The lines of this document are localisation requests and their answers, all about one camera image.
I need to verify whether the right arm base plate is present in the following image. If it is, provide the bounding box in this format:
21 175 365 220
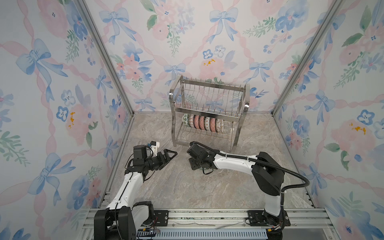
247 210 291 228

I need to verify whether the maroon patterned white bowl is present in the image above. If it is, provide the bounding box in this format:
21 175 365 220
216 119 224 133

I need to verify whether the black corrugated cable conduit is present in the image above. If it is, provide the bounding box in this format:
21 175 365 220
191 141 311 193

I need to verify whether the aluminium frame post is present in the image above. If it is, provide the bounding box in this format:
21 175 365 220
74 0 134 117
271 0 344 117

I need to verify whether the green leaf pattern bowl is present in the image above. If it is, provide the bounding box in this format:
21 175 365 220
182 114 190 127

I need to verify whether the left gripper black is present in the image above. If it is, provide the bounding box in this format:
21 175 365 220
144 149 176 171

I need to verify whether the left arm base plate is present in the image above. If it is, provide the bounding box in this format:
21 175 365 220
127 209 170 227

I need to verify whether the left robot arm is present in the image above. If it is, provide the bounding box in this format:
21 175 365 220
94 141 178 240

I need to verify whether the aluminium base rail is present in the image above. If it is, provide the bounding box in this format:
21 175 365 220
77 208 341 240

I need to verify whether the left aluminium frame post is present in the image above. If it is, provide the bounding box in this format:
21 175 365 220
74 0 134 117

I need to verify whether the steel two-tier dish rack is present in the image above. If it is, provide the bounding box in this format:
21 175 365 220
169 75 251 152

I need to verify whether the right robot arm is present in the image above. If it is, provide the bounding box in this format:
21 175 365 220
187 142 310 232

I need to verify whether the right aluminium frame post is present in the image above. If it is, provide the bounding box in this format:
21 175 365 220
271 0 344 117

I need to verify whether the green geometric pattern bowl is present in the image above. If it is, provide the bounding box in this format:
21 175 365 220
204 117 211 132

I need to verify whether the blue triangle pattern bowl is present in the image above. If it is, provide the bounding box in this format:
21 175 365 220
188 114 195 128

